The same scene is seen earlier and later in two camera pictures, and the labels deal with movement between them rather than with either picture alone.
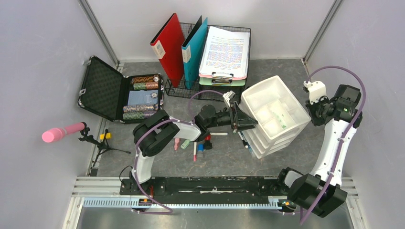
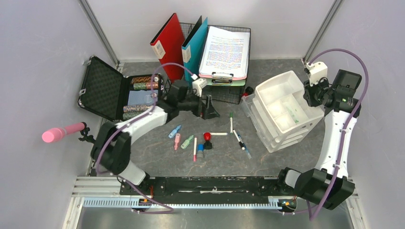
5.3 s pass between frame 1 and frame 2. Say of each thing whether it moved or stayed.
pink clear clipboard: stayed
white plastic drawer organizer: moved
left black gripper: moved
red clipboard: stayed
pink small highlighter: stayed
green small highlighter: stayed
